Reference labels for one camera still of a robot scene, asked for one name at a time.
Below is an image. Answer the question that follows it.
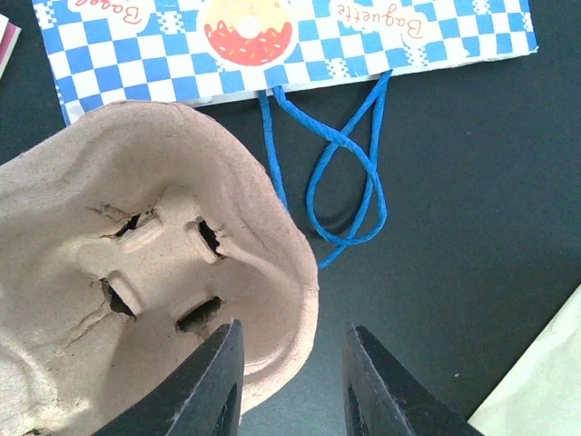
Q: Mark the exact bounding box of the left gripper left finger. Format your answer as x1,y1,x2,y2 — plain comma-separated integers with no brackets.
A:
96,320,244,436

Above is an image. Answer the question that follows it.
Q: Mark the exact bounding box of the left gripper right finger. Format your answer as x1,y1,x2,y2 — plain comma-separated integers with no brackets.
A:
342,323,480,436

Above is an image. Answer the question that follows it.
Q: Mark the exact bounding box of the cream paper bag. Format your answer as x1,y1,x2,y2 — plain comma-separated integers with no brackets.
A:
468,289,581,436

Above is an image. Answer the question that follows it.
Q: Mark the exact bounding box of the blue checkered bakery bag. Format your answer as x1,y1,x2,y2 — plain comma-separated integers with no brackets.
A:
31,0,539,269

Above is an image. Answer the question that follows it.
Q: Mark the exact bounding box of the light blue paper bag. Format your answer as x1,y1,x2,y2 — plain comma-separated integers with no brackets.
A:
0,15,21,78

